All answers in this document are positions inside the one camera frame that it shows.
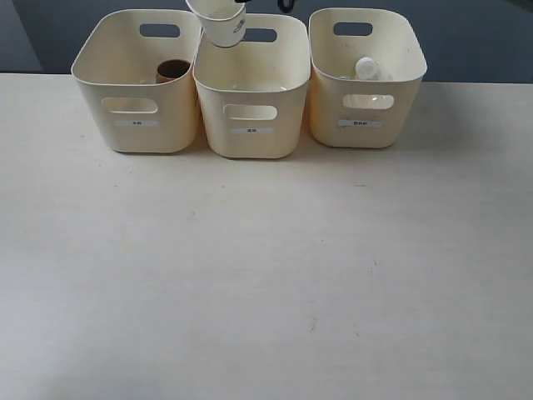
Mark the white paper cup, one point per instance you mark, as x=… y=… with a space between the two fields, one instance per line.
x=223 y=21

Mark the brown wooden cup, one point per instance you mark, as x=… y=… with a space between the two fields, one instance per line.
x=171 y=70

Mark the clear plastic bottle white cap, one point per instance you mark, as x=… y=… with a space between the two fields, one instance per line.
x=367 y=69

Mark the middle cream plastic bin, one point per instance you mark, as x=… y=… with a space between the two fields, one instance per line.
x=253 y=95

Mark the cream plastic bin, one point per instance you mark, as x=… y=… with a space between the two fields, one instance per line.
x=338 y=38
x=116 y=73
x=253 y=95

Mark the left cream plastic bin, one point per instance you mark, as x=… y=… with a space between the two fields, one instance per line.
x=116 y=73

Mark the right cream plastic bin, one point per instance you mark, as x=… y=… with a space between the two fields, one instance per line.
x=338 y=38

